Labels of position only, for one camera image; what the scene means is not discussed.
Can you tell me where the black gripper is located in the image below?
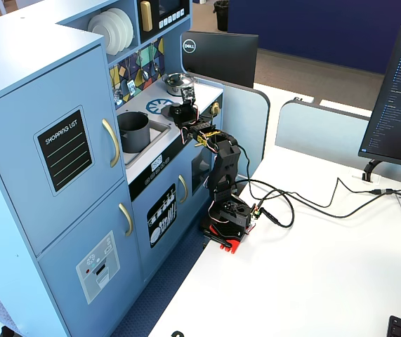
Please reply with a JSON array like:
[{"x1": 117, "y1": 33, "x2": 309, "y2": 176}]
[{"x1": 169, "y1": 99, "x2": 201, "y2": 128}]

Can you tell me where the gray pot lid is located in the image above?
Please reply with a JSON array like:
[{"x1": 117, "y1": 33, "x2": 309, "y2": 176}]
[{"x1": 160, "y1": 103, "x2": 188, "y2": 120}]

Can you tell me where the steel pot lid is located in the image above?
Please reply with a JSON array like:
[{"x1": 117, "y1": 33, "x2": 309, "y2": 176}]
[{"x1": 162, "y1": 72, "x2": 195, "y2": 88}]

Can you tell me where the steel toy pot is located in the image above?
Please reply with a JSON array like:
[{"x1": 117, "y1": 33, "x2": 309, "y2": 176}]
[{"x1": 164, "y1": 79, "x2": 195, "y2": 97}]

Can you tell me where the white toy sink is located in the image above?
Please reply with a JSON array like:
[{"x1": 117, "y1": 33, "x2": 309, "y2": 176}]
[{"x1": 117, "y1": 118, "x2": 172, "y2": 166}]

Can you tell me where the gray toy pot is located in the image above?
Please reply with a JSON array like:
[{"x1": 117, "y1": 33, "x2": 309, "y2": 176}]
[{"x1": 117, "y1": 111, "x2": 151, "y2": 154}]

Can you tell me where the steel toy ladle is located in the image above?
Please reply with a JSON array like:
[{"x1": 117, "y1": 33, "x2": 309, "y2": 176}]
[{"x1": 140, "y1": 52, "x2": 151, "y2": 81}]

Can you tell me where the steel toy spoon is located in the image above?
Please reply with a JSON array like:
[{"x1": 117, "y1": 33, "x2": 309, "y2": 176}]
[{"x1": 151, "y1": 44, "x2": 161, "y2": 75}]

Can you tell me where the steel toy spatula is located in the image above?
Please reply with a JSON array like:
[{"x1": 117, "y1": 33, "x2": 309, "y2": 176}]
[{"x1": 125, "y1": 58, "x2": 137, "y2": 96}]

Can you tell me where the blue oven door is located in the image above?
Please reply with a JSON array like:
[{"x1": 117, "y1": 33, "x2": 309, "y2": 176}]
[{"x1": 177, "y1": 115, "x2": 223, "y2": 212}]

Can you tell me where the steel toy strainer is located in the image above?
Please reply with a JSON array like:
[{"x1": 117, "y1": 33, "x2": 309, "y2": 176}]
[{"x1": 112, "y1": 68, "x2": 124, "y2": 105}]

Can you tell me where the light blue desk divider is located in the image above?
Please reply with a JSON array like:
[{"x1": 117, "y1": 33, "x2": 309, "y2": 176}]
[
  {"x1": 185, "y1": 72, "x2": 271, "y2": 176},
  {"x1": 275, "y1": 99, "x2": 376, "y2": 177}
]

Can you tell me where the black Dell monitor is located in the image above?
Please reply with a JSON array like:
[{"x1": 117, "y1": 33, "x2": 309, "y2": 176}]
[{"x1": 181, "y1": 30, "x2": 260, "y2": 89}]

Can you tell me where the white toy plate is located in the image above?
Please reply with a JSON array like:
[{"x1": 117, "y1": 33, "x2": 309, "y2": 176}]
[
  {"x1": 87, "y1": 13, "x2": 121, "y2": 56},
  {"x1": 106, "y1": 7, "x2": 135, "y2": 48},
  {"x1": 98, "y1": 10, "x2": 129, "y2": 53}
]

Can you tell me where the black toy microwave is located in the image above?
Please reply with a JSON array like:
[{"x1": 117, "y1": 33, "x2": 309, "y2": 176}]
[{"x1": 137, "y1": 0, "x2": 191, "y2": 44}]

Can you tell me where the blue dishwasher door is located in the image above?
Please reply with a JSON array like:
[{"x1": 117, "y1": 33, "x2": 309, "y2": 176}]
[{"x1": 131, "y1": 167, "x2": 191, "y2": 282}]

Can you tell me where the black trash can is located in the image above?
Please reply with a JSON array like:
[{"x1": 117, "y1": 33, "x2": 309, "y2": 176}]
[{"x1": 213, "y1": 0, "x2": 230, "y2": 33}]

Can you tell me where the black shopping list chalkboard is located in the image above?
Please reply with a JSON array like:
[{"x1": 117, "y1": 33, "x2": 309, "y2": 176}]
[{"x1": 32, "y1": 105, "x2": 96, "y2": 197}]

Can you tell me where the red table clamp base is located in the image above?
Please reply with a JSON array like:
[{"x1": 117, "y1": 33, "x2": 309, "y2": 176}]
[{"x1": 199, "y1": 217, "x2": 256, "y2": 255}]

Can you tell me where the blue toy kitchen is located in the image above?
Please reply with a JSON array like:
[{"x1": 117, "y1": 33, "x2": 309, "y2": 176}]
[{"x1": 0, "y1": 0, "x2": 224, "y2": 337}]

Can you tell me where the black monitor with code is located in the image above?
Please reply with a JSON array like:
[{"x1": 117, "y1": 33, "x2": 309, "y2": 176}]
[{"x1": 357, "y1": 24, "x2": 401, "y2": 172}]

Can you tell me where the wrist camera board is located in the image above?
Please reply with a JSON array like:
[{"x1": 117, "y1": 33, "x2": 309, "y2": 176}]
[{"x1": 180, "y1": 86, "x2": 197, "y2": 104}]

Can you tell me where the gold fridge door handle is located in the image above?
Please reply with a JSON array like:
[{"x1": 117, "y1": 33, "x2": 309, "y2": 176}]
[{"x1": 101, "y1": 118, "x2": 121, "y2": 169}]

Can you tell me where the gold freezer door handle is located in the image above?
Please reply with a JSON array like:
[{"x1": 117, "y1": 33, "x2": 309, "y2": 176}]
[{"x1": 118, "y1": 202, "x2": 134, "y2": 238}]

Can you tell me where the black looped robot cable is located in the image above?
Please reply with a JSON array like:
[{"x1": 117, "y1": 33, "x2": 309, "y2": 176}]
[{"x1": 237, "y1": 143, "x2": 296, "y2": 230}]

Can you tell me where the long black desk cable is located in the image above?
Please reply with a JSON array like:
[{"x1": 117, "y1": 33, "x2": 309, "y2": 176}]
[{"x1": 256, "y1": 177, "x2": 401, "y2": 220}]

